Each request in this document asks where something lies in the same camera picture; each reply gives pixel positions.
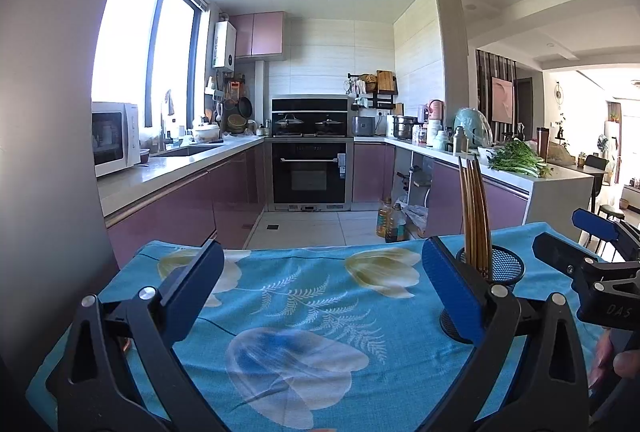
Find pink wall picture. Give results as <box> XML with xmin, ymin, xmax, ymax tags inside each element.
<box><xmin>491</xmin><ymin>76</ymin><xmax>514</xmax><ymax>123</ymax></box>

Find white wall water heater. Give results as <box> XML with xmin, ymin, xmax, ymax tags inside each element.
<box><xmin>214</xmin><ymin>20</ymin><xmax>237</xmax><ymax>73</ymax></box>

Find kitchen faucet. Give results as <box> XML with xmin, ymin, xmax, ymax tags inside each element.
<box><xmin>160</xmin><ymin>89</ymin><xmax>173</xmax><ymax>147</ymax></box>

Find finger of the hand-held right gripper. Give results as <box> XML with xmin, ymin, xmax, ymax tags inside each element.
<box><xmin>571</xmin><ymin>208</ymin><xmax>640</xmax><ymax>263</ymax></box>
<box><xmin>531</xmin><ymin>232</ymin><xmax>640</xmax><ymax>293</ymax></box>

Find black built-in oven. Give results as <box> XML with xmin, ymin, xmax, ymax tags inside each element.
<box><xmin>271</xmin><ymin>139</ymin><xmax>349</xmax><ymax>207</ymax></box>

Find cooking oil bottles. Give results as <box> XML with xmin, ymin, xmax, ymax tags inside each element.
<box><xmin>385</xmin><ymin>204</ymin><xmax>408</xmax><ymax>243</ymax></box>

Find grey refrigerator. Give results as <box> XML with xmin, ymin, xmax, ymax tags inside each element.
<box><xmin>0</xmin><ymin>0</ymin><xmax>131</xmax><ymax>273</ymax></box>

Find pink lower cabinets with vegetables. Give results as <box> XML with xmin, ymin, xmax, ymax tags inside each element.
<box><xmin>352</xmin><ymin>137</ymin><xmax>596</xmax><ymax>237</ymax></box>

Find bundle of wooden chopsticks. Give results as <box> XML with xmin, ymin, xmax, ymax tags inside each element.
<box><xmin>457</xmin><ymin>156</ymin><xmax>493</xmax><ymax>277</ymax></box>

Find black lidded cooking pot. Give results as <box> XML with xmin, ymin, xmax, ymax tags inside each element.
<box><xmin>275</xmin><ymin>114</ymin><xmax>304</xmax><ymax>135</ymax></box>
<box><xmin>315</xmin><ymin>116</ymin><xmax>345</xmax><ymax>135</ymax></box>

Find person's right hand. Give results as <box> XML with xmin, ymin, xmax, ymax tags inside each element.
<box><xmin>587</xmin><ymin>329</ymin><xmax>640</xmax><ymax>388</ymax></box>

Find green leafy vegetables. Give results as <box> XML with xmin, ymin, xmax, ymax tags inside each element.
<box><xmin>487</xmin><ymin>139</ymin><xmax>553</xmax><ymax>177</ymax></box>

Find black mesh pen holder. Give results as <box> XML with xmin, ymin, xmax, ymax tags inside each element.
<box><xmin>440</xmin><ymin>246</ymin><xmax>526</xmax><ymax>344</ymax></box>

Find dark dining table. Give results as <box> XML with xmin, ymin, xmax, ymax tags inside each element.
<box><xmin>550</xmin><ymin>159</ymin><xmax>612</xmax><ymax>213</ymax></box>

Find white casserole pot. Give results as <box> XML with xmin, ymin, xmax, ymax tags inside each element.
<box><xmin>192</xmin><ymin>123</ymin><xmax>221</xmax><ymax>143</ymax></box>

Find kitchen window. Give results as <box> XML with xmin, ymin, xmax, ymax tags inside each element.
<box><xmin>92</xmin><ymin>0</ymin><xmax>206</xmax><ymax>137</ymax></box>

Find stainless steel stock pot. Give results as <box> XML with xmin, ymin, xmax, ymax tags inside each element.
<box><xmin>392</xmin><ymin>115</ymin><xmax>418</xmax><ymax>141</ymax></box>

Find wall rack with cutting boards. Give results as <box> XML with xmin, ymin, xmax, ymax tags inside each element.
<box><xmin>347</xmin><ymin>70</ymin><xmax>401</xmax><ymax>110</ymax></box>

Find pink lower cabinets with sink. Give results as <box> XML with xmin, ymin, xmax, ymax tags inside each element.
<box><xmin>97</xmin><ymin>137</ymin><xmax>268</xmax><ymax>263</ymax></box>

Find yellow cooking oil bottle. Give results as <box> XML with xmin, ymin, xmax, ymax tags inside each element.
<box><xmin>376</xmin><ymin>199</ymin><xmax>396</xmax><ymax>240</ymax></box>

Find black range hood stove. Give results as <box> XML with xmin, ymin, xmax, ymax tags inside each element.
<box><xmin>271</xmin><ymin>96</ymin><xmax>351</xmax><ymax>137</ymax></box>

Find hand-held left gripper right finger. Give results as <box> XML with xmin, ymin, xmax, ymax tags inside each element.
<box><xmin>421</xmin><ymin>236</ymin><xmax>591</xmax><ymax>432</ymax></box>

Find blue floral tablecloth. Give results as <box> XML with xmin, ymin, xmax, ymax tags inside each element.
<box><xmin>25</xmin><ymin>222</ymin><xmax>616</xmax><ymax>432</ymax></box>

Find white microwave oven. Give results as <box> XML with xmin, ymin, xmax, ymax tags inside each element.
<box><xmin>91</xmin><ymin>102</ymin><xmax>142</xmax><ymax>177</ymax></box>

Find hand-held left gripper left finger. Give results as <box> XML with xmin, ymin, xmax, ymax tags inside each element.
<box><xmin>45</xmin><ymin>239</ymin><xmax>226</xmax><ymax>432</ymax></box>

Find pink upper wall cabinet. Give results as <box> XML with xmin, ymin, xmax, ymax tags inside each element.
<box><xmin>229</xmin><ymin>12</ymin><xmax>287</xmax><ymax>61</ymax></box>

